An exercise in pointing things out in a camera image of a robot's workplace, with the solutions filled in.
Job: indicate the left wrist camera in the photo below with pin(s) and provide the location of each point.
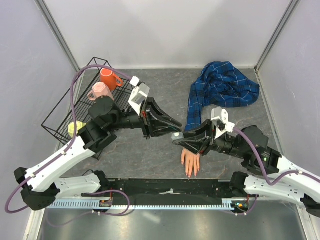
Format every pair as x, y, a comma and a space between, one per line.
138, 95

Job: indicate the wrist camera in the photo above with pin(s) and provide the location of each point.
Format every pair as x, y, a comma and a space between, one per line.
138, 95
220, 119

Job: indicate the pink mug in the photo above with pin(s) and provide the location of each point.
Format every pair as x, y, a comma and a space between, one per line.
98, 90

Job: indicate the aluminium corner post right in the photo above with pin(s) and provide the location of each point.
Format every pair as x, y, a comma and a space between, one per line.
277, 32

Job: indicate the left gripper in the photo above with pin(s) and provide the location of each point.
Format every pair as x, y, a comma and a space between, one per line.
158, 127

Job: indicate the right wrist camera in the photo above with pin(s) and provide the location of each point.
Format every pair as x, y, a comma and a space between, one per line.
220, 119

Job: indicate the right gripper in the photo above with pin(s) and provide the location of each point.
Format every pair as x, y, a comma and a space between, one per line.
197, 144

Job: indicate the aluminium corner post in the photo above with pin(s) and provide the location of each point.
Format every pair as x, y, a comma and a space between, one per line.
43, 7
277, 32

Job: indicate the blue plaid shirt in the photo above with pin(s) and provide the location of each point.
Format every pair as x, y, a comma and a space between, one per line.
220, 84

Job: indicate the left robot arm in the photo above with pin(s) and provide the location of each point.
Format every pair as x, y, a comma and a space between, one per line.
42, 184

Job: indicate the mannequin hand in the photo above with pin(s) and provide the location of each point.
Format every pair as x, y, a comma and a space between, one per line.
191, 162

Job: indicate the yellow mug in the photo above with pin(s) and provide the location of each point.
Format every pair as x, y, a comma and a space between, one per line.
75, 125

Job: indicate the light blue cable duct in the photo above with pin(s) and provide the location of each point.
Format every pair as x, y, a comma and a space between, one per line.
147, 202

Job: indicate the aluminium corner post left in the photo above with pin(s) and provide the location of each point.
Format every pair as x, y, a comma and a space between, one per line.
43, 7

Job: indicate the black wire dish rack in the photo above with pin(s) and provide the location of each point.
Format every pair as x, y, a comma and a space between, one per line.
58, 120

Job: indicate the orange mug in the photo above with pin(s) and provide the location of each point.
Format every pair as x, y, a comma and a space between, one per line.
110, 79

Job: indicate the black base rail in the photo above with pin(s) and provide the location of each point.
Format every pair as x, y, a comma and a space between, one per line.
213, 188

